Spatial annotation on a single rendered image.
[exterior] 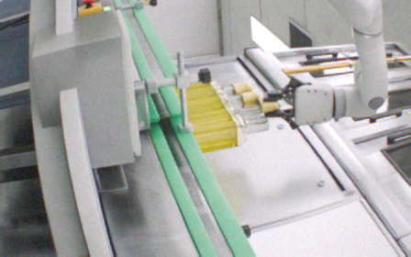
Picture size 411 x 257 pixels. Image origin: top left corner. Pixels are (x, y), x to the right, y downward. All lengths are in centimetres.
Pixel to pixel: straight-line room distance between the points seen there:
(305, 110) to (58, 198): 67
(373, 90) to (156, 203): 55
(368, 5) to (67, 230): 71
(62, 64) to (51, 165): 16
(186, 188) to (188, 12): 654
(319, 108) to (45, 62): 70
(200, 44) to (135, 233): 687
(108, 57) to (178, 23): 666
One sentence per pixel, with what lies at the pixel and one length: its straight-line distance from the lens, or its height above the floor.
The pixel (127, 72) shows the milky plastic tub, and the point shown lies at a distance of 83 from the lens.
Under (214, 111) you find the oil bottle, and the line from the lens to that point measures 122.
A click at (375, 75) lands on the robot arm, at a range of 116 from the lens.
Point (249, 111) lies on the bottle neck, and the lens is 125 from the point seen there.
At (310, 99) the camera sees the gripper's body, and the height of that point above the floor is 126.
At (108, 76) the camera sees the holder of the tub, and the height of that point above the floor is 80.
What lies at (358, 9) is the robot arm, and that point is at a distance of 103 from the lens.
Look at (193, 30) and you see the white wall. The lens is 755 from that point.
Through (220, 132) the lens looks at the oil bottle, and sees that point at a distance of 116.
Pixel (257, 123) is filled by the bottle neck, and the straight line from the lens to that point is 120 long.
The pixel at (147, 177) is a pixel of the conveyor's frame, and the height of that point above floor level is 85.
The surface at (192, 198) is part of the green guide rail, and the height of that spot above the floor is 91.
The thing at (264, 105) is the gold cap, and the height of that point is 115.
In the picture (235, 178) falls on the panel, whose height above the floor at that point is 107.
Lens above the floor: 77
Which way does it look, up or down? 12 degrees up
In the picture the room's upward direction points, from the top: 80 degrees clockwise
